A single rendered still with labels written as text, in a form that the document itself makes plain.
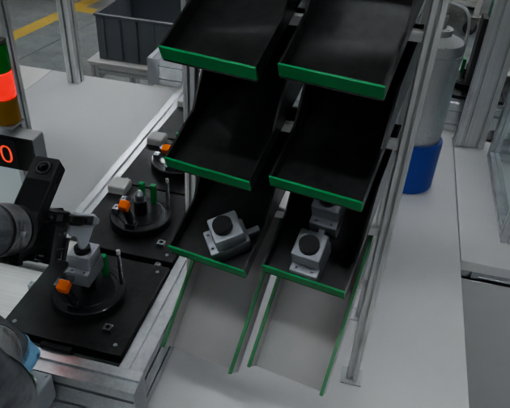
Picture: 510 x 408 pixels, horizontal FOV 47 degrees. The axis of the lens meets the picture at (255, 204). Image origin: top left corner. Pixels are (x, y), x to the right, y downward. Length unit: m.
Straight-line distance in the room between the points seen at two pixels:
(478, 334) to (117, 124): 1.27
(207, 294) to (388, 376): 0.41
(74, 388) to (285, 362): 0.37
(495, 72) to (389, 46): 1.21
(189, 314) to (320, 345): 0.23
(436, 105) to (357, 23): 0.86
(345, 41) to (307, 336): 0.50
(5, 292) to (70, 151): 0.66
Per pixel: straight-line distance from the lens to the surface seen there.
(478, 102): 1.98
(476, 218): 1.71
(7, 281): 1.35
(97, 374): 1.08
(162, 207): 1.36
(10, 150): 1.19
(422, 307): 1.38
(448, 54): 1.56
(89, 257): 1.10
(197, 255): 0.89
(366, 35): 0.77
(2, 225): 0.82
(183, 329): 1.05
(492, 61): 1.93
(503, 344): 1.75
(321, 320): 1.01
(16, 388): 0.47
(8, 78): 1.14
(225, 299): 1.03
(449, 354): 1.31
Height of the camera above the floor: 1.80
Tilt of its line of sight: 36 degrees down
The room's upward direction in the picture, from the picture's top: 4 degrees clockwise
